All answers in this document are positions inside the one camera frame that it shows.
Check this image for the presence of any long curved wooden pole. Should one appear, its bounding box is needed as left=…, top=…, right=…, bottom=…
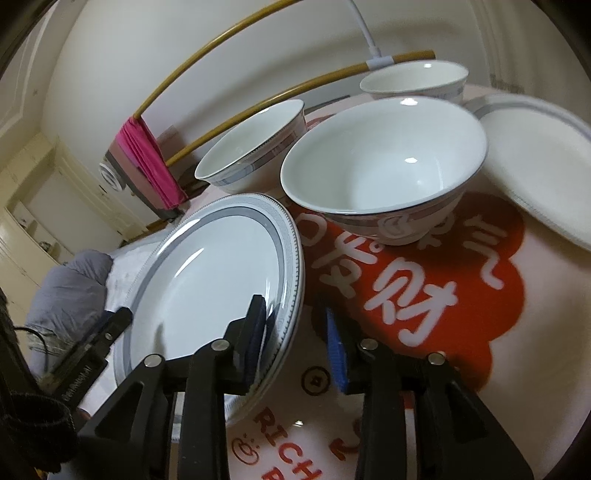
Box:
left=134, top=0, right=324, bottom=120

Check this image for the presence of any cream cupboard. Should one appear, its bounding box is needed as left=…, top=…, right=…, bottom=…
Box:
left=0, top=129, right=144, bottom=324

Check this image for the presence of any person's left forearm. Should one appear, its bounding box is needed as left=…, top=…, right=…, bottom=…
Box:
left=0, top=392, right=79, bottom=480

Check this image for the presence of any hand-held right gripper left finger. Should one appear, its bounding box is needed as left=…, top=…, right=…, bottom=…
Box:
left=76, top=294, right=278, bottom=480

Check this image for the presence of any white floor stand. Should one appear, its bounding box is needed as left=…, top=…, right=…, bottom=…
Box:
left=346, top=0, right=395, bottom=70

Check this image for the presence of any pink cloth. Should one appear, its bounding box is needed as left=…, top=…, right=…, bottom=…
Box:
left=115, top=115, right=188, bottom=210

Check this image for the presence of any grey cloth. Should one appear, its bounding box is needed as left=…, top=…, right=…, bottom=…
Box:
left=25, top=249, right=116, bottom=365

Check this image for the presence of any white plate with grey rim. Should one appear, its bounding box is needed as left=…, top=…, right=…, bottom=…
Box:
left=464, top=95, right=591, bottom=252
left=113, top=193, right=305, bottom=428

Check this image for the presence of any white bowl with grey band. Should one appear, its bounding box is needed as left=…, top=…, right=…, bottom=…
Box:
left=194, top=99, right=308, bottom=195
left=359, top=60, right=470, bottom=106
left=279, top=95, right=489, bottom=246

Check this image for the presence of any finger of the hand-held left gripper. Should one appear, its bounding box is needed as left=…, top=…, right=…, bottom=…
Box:
left=69, top=307, right=134, bottom=365

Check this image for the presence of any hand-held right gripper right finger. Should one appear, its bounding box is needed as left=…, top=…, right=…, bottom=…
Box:
left=311, top=302, right=539, bottom=480

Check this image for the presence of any short curved wooden pole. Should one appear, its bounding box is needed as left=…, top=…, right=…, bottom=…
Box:
left=165, top=50, right=437, bottom=168

